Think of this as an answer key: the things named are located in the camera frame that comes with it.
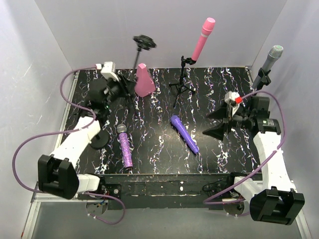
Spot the black round-base mic stand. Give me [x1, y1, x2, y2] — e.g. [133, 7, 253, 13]
[252, 68, 271, 95]

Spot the black folding tripod stand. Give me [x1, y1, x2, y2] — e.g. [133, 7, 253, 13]
[169, 56, 196, 108]

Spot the purple glitter microphone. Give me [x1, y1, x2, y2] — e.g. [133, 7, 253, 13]
[117, 124, 133, 169]

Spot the silver microphone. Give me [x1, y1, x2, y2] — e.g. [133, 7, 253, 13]
[251, 45, 284, 89]

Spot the pink microphone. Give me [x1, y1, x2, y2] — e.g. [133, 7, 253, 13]
[191, 17, 215, 62]

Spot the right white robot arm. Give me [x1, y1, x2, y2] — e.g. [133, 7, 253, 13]
[203, 92, 305, 225]

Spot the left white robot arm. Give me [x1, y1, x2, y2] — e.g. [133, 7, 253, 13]
[38, 74, 136, 199]

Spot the black clip mic stand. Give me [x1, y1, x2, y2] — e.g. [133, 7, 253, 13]
[74, 109, 110, 150]

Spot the pink metronome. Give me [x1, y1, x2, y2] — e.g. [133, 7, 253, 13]
[135, 63, 156, 98]

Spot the purple plastic microphone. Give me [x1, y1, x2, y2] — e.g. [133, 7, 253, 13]
[170, 115, 199, 154]

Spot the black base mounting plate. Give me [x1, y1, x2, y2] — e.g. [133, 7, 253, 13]
[77, 173, 257, 211]

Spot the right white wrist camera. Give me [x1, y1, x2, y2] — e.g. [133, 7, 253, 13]
[224, 91, 243, 116]

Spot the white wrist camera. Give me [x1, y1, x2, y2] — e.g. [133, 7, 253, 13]
[224, 91, 243, 116]
[95, 61, 119, 81]

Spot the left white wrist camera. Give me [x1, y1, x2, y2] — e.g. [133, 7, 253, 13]
[95, 61, 119, 81]

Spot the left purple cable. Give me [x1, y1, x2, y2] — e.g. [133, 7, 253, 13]
[11, 65, 127, 225]

